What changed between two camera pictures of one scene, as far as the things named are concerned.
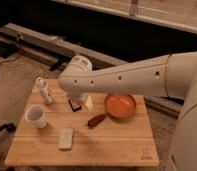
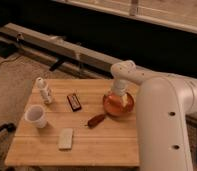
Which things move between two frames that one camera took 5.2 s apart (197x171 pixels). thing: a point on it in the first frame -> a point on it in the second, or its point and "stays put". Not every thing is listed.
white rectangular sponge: (65, 140) stays put
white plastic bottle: (44, 90) stays put
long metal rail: (60, 52) stays put
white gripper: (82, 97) -> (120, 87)
